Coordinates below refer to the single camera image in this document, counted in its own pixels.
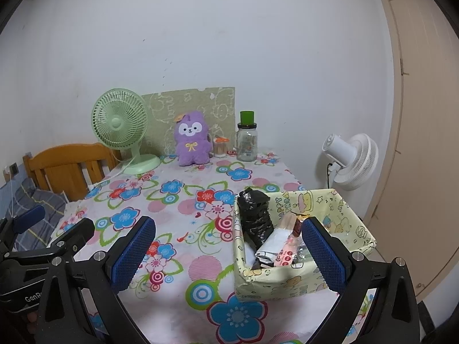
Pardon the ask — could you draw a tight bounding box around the beige door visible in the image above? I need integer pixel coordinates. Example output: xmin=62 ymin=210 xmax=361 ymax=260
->
xmin=362 ymin=0 xmax=459 ymax=302

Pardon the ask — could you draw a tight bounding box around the glass jar mug green lid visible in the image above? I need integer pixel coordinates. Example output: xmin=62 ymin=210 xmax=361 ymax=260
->
xmin=236 ymin=111 xmax=259 ymax=162

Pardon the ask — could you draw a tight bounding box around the black plastic bag roll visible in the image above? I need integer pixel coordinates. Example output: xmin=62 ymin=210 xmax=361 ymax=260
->
xmin=238 ymin=188 xmax=275 ymax=249

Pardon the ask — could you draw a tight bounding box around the green desk fan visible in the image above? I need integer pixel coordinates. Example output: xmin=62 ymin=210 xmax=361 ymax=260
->
xmin=91 ymin=88 xmax=162 ymax=175

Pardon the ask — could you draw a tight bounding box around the green patterned board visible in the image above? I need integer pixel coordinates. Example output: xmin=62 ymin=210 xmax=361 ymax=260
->
xmin=141 ymin=87 xmax=236 ymax=156

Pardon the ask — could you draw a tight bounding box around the person's left hand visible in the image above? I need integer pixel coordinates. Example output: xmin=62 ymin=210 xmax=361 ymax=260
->
xmin=23 ymin=310 xmax=39 ymax=330

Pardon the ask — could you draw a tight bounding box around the thin white cord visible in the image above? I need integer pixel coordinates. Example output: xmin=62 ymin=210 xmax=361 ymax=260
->
xmin=9 ymin=175 xmax=17 ymax=220

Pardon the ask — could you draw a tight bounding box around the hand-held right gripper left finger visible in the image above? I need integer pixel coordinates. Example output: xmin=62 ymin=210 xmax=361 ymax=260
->
xmin=34 ymin=216 xmax=156 ymax=344

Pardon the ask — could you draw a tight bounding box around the small glass toothpick holder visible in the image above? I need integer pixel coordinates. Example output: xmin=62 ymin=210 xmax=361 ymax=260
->
xmin=213 ymin=136 xmax=229 ymax=159

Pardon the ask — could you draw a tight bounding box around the floral tablecloth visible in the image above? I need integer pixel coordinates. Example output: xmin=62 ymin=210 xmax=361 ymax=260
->
xmin=50 ymin=152 xmax=377 ymax=344

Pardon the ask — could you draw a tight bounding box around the white standing fan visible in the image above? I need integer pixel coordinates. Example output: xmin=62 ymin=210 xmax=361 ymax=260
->
xmin=316 ymin=133 xmax=379 ymax=191

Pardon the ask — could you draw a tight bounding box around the pink wet wipes pack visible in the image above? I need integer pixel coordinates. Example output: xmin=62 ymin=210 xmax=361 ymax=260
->
xmin=276 ymin=236 xmax=299 ymax=268

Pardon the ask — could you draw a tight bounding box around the purple plush toy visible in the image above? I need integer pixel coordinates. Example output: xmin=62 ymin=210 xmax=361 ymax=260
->
xmin=174 ymin=111 xmax=212 ymax=167

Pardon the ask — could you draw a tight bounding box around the white fan power cable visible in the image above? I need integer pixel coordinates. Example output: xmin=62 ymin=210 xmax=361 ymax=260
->
xmin=90 ymin=150 xmax=141 ymax=187

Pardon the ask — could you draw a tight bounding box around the grey plaid pillow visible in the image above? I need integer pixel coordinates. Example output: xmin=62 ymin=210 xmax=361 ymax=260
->
xmin=11 ymin=178 xmax=67 ymax=251

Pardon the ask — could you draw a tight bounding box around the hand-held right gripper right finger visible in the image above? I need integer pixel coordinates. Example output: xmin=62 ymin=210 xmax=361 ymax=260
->
xmin=302 ymin=217 xmax=420 ymax=344

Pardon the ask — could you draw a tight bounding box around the yellow patterned fabric box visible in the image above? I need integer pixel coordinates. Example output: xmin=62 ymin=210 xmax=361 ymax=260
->
xmin=233 ymin=188 xmax=377 ymax=302

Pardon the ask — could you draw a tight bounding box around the wooden bed headboard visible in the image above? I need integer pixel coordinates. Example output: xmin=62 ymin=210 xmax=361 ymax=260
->
xmin=22 ymin=142 xmax=122 ymax=202

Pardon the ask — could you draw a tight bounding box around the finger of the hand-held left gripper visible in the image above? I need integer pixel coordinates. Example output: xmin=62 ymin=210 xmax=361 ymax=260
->
xmin=0 ymin=205 xmax=46 ymax=255
xmin=0 ymin=218 xmax=96 ymax=269

